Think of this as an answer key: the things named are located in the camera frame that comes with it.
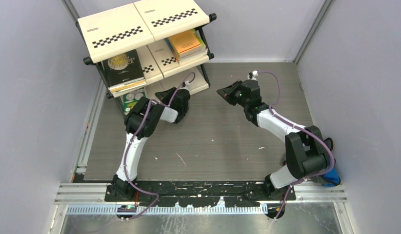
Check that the aluminium rail frame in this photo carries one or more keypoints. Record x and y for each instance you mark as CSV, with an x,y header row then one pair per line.
x,y
80,208

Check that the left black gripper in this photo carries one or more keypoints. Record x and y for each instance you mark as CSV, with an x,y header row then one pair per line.
x,y
164,96

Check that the light green spine book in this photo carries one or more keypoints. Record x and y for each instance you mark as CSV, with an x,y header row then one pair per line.
x,y
186,45

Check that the blue cloth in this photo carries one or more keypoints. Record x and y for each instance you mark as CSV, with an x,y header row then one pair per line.
x,y
330,179

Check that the yellow book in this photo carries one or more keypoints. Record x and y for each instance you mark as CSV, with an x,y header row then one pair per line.
x,y
126,88

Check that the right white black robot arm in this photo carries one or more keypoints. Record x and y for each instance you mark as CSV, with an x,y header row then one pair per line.
x,y
306,152

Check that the orange spine book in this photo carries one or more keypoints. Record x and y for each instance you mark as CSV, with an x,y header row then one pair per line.
x,y
185,42

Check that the black Moon Sixpence book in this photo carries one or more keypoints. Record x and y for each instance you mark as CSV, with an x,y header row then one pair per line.
x,y
122,69

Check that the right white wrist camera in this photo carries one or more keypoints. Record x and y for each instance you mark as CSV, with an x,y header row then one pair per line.
x,y
253,75

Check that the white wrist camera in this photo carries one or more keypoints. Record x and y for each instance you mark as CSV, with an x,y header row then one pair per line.
x,y
253,75
186,85

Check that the cream three-tier shelf rack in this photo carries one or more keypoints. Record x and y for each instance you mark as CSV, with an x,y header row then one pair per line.
x,y
143,26

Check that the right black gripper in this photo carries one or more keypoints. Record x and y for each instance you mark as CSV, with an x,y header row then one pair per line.
x,y
227,93

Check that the dark green spine book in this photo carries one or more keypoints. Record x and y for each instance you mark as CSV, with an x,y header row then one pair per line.
x,y
130,99

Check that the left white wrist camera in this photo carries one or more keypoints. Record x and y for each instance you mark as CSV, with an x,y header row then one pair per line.
x,y
186,85

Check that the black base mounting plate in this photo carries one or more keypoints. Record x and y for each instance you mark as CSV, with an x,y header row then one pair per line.
x,y
205,194

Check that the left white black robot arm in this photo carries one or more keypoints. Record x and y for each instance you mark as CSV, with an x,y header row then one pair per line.
x,y
140,124

